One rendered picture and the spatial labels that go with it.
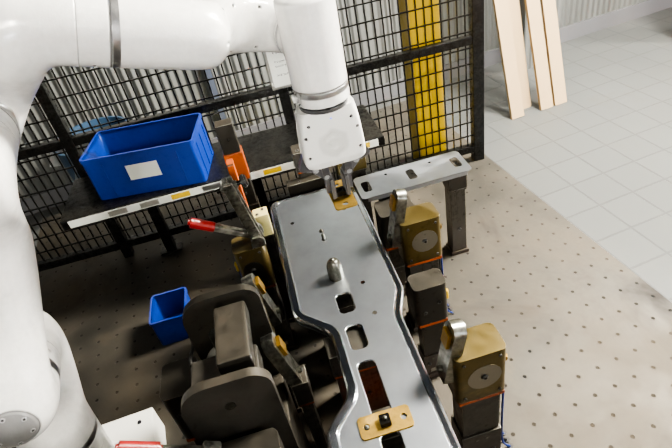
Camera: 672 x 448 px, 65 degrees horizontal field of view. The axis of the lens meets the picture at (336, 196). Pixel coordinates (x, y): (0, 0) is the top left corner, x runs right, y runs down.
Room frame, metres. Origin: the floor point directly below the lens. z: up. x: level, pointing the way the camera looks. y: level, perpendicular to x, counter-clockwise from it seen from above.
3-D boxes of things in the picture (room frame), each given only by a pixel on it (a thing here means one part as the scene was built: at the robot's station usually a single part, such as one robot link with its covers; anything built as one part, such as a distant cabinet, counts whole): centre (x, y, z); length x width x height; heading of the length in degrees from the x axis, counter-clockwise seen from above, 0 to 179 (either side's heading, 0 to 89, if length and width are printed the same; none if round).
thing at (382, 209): (1.01, -0.15, 0.84); 0.12 x 0.07 x 0.28; 96
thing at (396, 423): (0.45, 0.00, 1.01); 0.08 x 0.04 x 0.01; 95
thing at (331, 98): (0.73, -0.01, 1.44); 0.09 x 0.08 x 0.03; 98
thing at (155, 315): (1.03, 0.50, 0.75); 0.11 x 0.10 x 0.09; 6
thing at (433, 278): (0.74, -0.16, 0.84); 0.10 x 0.05 x 0.29; 96
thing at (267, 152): (1.32, 0.29, 1.02); 0.90 x 0.22 x 0.03; 96
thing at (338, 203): (0.73, -0.01, 1.25); 0.08 x 0.04 x 0.01; 8
